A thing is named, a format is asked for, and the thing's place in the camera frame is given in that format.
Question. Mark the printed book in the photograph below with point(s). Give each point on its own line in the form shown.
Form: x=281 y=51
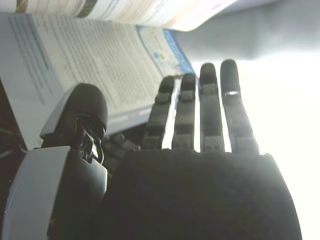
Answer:
x=87 y=62

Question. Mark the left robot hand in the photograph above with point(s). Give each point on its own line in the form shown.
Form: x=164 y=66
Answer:
x=195 y=195

